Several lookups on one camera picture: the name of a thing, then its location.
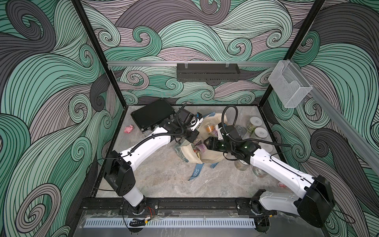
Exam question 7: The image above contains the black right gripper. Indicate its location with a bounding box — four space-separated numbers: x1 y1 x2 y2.
203 136 235 154

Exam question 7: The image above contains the beige canvas tote bag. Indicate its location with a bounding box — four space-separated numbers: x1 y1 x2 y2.
174 112 224 181

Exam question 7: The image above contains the green label seed jar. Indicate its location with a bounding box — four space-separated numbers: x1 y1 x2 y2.
246 117 263 133

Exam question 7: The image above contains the clear teal rim jar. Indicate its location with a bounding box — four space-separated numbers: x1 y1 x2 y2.
253 166 267 178

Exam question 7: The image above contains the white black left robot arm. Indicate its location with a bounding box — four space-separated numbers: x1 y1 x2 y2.
104 124 198 207

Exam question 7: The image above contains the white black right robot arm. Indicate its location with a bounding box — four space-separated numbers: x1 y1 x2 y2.
204 137 335 228

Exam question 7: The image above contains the purple white label jar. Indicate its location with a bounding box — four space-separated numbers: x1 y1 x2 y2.
195 143 208 154

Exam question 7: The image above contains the black hard case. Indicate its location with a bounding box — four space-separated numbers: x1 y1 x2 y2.
131 99 176 132

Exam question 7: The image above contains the pink red small toy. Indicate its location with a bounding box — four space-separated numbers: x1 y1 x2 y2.
277 182 287 188

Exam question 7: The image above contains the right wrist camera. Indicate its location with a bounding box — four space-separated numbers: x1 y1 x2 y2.
216 127 229 140

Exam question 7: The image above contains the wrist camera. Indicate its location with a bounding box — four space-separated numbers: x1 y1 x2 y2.
189 113 203 131
216 127 229 140

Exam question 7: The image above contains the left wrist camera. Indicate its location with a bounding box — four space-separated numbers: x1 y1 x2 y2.
189 113 203 131

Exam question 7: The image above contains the black perforated wall shelf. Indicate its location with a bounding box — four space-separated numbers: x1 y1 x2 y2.
176 64 241 84

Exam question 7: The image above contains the white slotted cable duct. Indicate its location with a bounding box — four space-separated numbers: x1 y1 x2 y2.
83 217 256 229

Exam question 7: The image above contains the aluminium wall rail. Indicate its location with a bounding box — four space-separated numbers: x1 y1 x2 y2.
107 60 278 68

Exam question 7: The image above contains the clear acrylic wall box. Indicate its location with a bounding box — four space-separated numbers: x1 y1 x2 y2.
268 60 313 108

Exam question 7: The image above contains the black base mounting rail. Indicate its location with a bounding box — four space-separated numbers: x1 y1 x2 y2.
79 197 314 216

